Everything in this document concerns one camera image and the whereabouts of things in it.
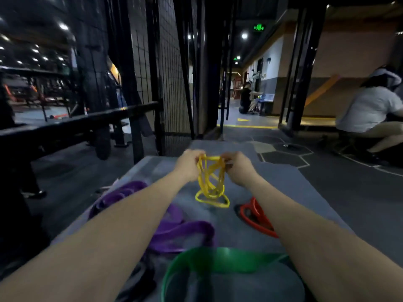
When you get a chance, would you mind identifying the person's right hand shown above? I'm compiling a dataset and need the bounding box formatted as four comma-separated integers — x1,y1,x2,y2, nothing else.
221,151,259,188

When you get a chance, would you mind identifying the person's left hand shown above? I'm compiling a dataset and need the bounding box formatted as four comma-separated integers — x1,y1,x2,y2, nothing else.
173,149,206,183

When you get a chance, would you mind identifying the yellow resistance band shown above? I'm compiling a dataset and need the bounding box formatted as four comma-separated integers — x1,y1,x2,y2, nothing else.
195,154,230,208

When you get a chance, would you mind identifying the person's left forearm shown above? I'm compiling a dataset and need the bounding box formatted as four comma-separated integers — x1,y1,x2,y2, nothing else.
0,172,189,302

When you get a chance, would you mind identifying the person's right forearm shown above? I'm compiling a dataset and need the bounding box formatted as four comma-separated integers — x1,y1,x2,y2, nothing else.
244,175,403,302

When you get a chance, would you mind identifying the red resistance band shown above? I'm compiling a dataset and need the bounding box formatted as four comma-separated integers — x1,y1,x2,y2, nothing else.
238,197,279,239

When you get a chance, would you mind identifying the blue chair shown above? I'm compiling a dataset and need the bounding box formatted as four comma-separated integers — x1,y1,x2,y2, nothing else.
258,94,275,115

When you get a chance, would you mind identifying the purple resistance band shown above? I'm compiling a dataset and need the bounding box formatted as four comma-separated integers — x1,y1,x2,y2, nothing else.
88,181,216,254

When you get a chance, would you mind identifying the green resistance band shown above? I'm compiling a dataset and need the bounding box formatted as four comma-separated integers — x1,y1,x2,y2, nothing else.
161,247,305,302

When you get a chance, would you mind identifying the black resistance band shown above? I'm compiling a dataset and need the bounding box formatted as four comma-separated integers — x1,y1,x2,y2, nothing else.
115,261,157,302

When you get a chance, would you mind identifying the black wire mesh fence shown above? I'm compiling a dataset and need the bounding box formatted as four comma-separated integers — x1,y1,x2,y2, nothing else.
105,0,202,156

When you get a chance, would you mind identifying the black metal rack frame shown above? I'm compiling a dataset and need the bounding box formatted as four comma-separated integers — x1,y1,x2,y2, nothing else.
278,0,328,132

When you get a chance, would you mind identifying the black horizontal rail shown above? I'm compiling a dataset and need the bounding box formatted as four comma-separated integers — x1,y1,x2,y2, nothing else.
0,101,163,161

